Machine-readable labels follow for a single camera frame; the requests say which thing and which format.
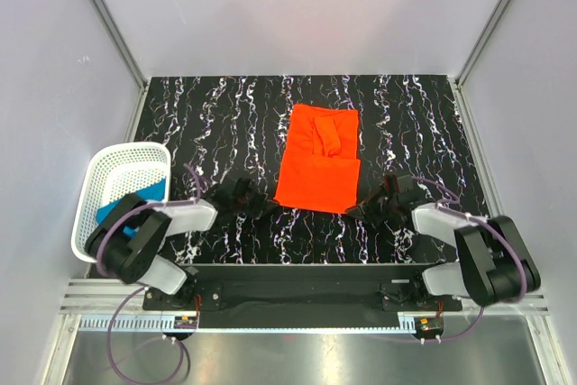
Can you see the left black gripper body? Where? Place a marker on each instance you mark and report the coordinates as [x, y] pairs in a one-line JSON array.
[[252, 209]]

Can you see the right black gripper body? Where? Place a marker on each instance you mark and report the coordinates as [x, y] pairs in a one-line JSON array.
[[383, 206]]

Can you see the orange t-shirt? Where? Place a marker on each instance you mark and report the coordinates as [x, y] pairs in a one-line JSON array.
[[319, 169]]

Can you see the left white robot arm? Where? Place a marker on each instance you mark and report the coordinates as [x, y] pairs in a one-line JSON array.
[[126, 244]]

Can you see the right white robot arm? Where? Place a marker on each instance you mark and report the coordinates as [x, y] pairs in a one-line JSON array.
[[493, 264]]

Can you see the white plastic laundry basket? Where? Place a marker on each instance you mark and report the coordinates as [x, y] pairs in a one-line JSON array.
[[113, 172]]

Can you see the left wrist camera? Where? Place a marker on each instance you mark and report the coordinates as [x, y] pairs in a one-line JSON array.
[[231, 192]]

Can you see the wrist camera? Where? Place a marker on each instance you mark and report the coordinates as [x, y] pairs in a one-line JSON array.
[[403, 188], [231, 192]]

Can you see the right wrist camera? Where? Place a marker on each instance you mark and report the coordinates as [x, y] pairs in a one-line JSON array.
[[403, 188]]

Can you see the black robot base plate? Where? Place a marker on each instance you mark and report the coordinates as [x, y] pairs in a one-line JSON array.
[[358, 292]]

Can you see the slotted cable duct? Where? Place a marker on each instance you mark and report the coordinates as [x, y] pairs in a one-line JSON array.
[[171, 324]]

